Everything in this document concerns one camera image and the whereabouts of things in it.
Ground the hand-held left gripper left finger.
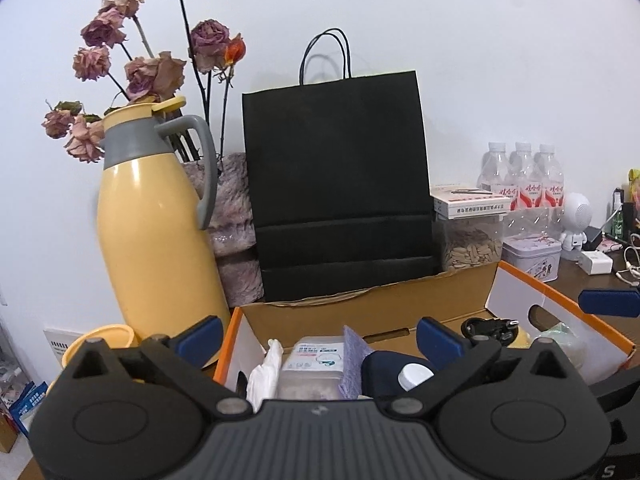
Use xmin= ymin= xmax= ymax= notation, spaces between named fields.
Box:
xmin=62 ymin=315 xmax=253 ymax=417

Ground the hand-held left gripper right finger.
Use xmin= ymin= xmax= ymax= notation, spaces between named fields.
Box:
xmin=387 ymin=316 xmax=559 ymax=417

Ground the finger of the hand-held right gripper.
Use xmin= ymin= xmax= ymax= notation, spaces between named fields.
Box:
xmin=577 ymin=287 xmax=640 ymax=319
xmin=589 ymin=366 xmax=640 ymax=412

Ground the black cable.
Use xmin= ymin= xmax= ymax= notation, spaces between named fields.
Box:
xmin=460 ymin=316 xmax=521 ymax=349

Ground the clear plastic bottle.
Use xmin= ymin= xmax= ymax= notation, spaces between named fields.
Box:
xmin=537 ymin=322 xmax=626 ymax=386

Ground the navy blue pouch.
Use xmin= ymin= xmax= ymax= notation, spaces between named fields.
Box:
xmin=360 ymin=350 xmax=439 ymax=401

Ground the red cardboard box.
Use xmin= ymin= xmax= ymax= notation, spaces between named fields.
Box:
xmin=212 ymin=260 xmax=637 ymax=402

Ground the white fluffy cloth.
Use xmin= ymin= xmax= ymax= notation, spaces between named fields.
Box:
xmin=246 ymin=338 xmax=285 ymax=413

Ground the purple cloth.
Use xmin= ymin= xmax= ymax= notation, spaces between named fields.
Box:
xmin=337 ymin=325 xmax=377 ymax=401

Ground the clear plastic mask pack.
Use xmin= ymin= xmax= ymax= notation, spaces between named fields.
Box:
xmin=276 ymin=336 xmax=347 ymax=401

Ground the white charger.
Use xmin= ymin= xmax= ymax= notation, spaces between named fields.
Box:
xmin=580 ymin=250 xmax=614 ymax=276

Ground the small green bottle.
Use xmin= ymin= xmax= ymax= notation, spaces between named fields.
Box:
xmin=610 ymin=189 xmax=629 ymax=239

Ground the floral tin box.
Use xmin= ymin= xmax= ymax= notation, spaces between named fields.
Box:
xmin=501 ymin=234 xmax=562 ymax=284

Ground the yellow mug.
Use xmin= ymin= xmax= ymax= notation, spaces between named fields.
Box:
xmin=47 ymin=323 xmax=138 ymax=396

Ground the white robot speaker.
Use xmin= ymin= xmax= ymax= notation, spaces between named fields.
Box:
xmin=559 ymin=192 xmax=594 ymax=251

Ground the yellow thermos jug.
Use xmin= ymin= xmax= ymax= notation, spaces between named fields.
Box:
xmin=96 ymin=96 xmax=232 ymax=341

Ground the clear seed container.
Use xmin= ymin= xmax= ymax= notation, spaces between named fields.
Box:
xmin=432 ymin=212 xmax=505 ymax=274

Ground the pink textured vase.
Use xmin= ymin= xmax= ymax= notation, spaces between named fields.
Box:
xmin=180 ymin=152 xmax=265 ymax=309

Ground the pink and yellow snack packet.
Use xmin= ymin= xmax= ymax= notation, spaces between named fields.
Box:
xmin=627 ymin=170 xmax=640 ymax=234

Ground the red label water bottle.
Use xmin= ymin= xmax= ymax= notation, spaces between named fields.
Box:
xmin=507 ymin=142 xmax=537 ymax=213
xmin=477 ymin=142 xmax=511 ymax=197
xmin=532 ymin=144 xmax=565 ymax=231

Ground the white flat box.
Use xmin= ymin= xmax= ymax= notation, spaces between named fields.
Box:
xmin=430 ymin=184 xmax=512 ymax=220

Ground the blue printed box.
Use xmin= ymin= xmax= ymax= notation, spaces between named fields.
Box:
xmin=9 ymin=381 xmax=49 ymax=437

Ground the black paper bag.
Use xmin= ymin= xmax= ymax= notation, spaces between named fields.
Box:
xmin=242 ymin=28 xmax=439 ymax=304

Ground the dried rose bouquet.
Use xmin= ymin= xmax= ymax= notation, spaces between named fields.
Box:
xmin=41 ymin=0 xmax=248 ymax=163

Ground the white cable tangle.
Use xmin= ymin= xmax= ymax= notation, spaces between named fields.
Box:
xmin=615 ymin=246 xmax=640 ymax=287

